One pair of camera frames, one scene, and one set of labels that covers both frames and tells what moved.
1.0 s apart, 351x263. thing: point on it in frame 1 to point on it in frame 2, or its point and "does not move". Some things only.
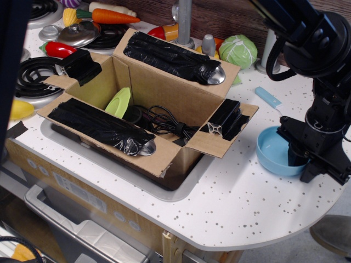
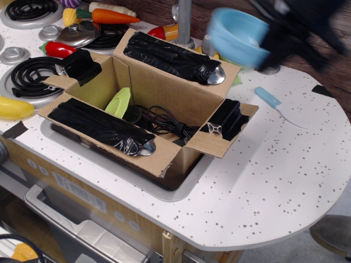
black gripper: x=318 y=143 to x=305 y=29
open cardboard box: x=146 y=103 does not move
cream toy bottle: x=103 y=5 does not move
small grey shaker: x=208 y=45 does not move
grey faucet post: x=181 y=12 does not move
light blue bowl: x=272 y=153 to x=238 y=38
